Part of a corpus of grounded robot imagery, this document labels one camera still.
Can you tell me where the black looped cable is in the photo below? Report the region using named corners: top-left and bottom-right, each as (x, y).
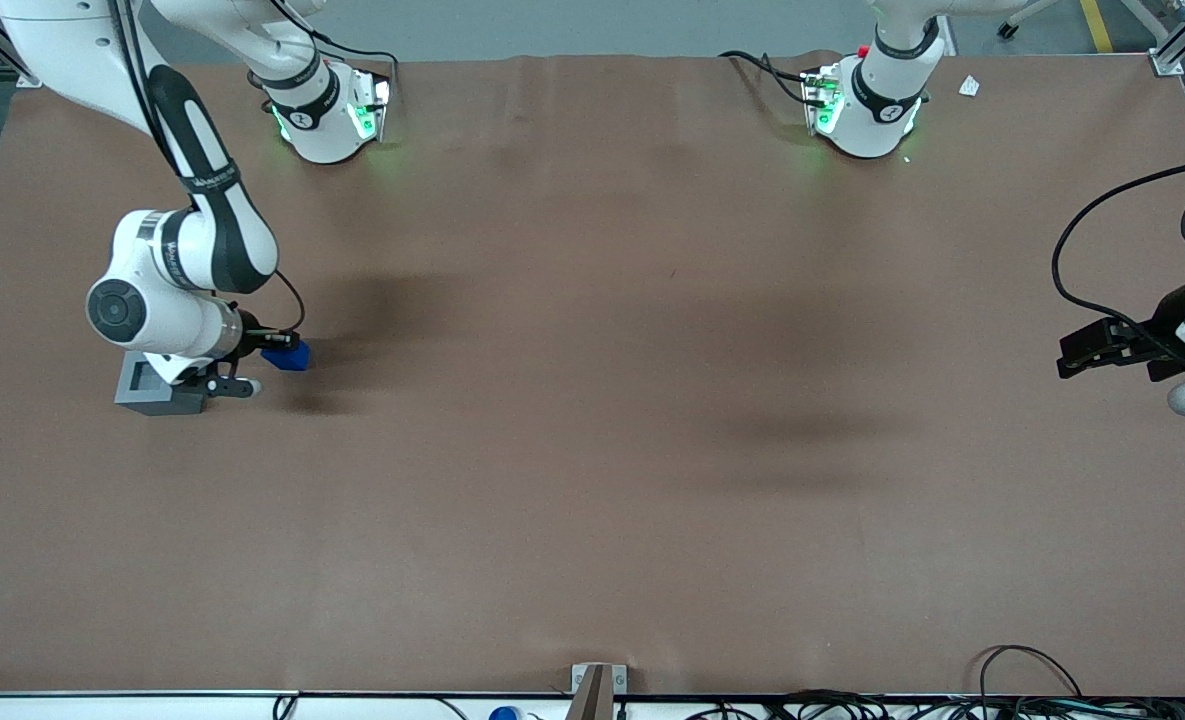
top-left (978, 644), bottom-right (1086, 702)

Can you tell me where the black right arm base cable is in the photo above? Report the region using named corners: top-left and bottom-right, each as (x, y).
top-left (297, 18), bottom-right (400, 101)

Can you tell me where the black arm base cable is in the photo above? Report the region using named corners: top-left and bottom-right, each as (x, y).
top-left (719, 49), bottom-right (815, 107)
top-left (297, 18), bottom-right (400, 101)

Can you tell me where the blue plastic part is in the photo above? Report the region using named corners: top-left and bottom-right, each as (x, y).
top-left (261, 340), bottom-right (312, 374)

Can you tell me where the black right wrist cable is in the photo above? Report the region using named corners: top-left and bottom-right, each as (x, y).
top-left (268, 266), bottom-right (308, 339)

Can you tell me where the long black left wrist cable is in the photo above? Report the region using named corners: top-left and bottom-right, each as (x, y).
top-left (1051, 157), bottom-right (1185, 346)

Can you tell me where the gray square base block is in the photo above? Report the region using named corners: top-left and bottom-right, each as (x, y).
top-left (114, 349), bottom-right (209, 417)

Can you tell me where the tangled black cable bundle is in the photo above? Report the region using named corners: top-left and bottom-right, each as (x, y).
top-left (687, 688), bottom-right (1185, 720)

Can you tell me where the chair leg with caster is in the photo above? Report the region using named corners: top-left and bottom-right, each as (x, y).
top-left (995, 0), bottom-right (1065, 41)

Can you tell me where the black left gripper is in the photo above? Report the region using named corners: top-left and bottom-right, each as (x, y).
top-left (1056, 275), bottom-right (1185, 383)

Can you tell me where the aluminium frame post with bracket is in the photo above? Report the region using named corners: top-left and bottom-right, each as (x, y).
top-left (1122, 0), bottom-right (1185, 79)

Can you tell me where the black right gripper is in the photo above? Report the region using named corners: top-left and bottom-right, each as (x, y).
top-left (222, 312), bottom-right (304, 364)

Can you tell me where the brown table cover sheet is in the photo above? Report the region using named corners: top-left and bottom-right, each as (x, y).
top-left (0, 52), bottom-right (1185, 698)

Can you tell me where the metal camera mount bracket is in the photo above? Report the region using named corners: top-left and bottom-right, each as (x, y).
top-left (570, 662), bottom-right (629, 720)

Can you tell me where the black left arm base cable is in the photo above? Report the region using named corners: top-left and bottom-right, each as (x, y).
top-left (719, 49), bottom-right (815, 107)

